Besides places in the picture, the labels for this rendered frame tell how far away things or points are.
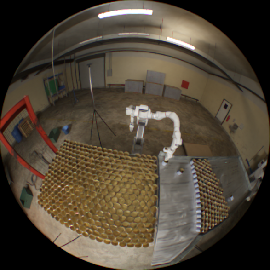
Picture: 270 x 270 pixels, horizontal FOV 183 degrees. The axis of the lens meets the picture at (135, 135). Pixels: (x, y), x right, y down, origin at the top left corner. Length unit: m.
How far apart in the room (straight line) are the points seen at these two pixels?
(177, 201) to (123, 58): 9.20
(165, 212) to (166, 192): 0.24
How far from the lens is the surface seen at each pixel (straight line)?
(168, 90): 7.36
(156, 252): 1.22
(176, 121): 0.96
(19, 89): 9.03
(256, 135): 6.92
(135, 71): 8.63
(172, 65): 9.00
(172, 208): 1.08
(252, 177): 5.50
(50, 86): 8.76
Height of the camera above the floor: 2.04
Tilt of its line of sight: 44 degrees down
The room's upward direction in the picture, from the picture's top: 6 degrees clockwise
